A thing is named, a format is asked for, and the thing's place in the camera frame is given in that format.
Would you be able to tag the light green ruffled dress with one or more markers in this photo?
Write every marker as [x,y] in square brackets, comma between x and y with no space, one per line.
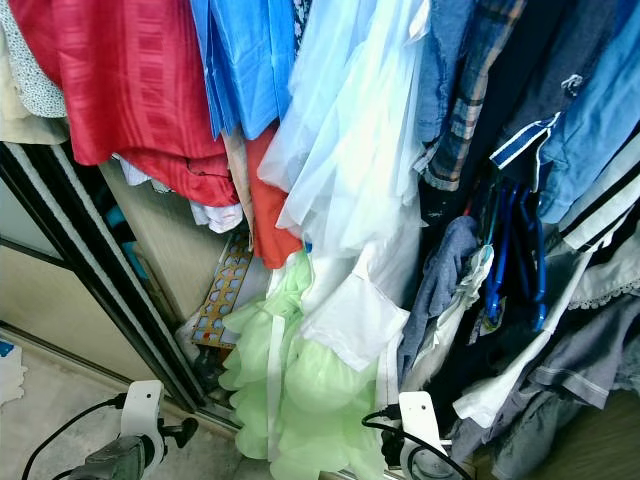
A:
[300,400]

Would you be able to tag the white sheer dress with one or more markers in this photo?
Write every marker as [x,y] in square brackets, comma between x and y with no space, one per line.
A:
[360,320]

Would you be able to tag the colourful dotted board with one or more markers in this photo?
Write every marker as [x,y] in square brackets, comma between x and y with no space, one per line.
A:
[222,300]

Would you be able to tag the white cloth garment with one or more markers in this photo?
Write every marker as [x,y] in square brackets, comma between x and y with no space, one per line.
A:
[520,370]

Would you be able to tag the white paper scrap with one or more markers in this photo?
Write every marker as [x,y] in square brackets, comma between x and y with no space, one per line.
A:
[12,375]

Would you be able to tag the wardrobe with sliding door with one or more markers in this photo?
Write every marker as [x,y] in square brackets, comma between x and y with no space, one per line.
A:
[60,300]

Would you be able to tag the grey blue cloth garment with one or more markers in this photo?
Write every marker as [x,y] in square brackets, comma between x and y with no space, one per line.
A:
[445,265]

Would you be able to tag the dark grey trousers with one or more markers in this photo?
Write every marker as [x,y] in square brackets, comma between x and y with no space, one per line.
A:
[580,360]

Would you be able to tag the blue plastic clothes hanger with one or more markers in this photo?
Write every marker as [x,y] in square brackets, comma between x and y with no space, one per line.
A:
[540,265]

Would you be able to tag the orange red garment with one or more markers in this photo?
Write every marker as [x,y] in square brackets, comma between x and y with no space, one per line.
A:
[270,200]

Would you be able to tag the pale blue sheer dress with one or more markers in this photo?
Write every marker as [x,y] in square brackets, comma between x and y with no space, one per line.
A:
[350,130]

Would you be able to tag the navy garment striped trim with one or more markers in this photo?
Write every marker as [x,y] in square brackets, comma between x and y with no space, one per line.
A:
[525,140]

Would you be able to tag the grey plaid shirt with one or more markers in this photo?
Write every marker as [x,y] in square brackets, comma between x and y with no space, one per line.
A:
[470,110]

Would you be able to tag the red striped garment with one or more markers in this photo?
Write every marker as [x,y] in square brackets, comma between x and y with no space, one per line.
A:
[140,90]

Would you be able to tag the cream cloth garment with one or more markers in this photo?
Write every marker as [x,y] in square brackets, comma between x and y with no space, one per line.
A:
[25,115]

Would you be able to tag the light blue denim garment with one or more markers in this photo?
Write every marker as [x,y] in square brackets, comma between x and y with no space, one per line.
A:
[595,130]

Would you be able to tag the bright blue satin garment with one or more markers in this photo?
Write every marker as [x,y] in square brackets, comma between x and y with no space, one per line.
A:
[245,60]

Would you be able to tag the white blue-dotted garment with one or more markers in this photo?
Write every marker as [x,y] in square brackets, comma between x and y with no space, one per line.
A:
[35,80]

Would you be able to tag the dark blue denim shirt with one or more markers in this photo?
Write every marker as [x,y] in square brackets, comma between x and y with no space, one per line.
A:
[445,50]

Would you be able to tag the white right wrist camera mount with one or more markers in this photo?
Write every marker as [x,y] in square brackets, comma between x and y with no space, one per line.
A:
[420,415]

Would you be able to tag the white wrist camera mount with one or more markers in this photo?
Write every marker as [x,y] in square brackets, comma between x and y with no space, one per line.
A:
[420,415]
[142,405]

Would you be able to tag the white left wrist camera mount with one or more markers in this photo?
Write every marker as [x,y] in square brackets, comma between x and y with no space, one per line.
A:
[142,405]

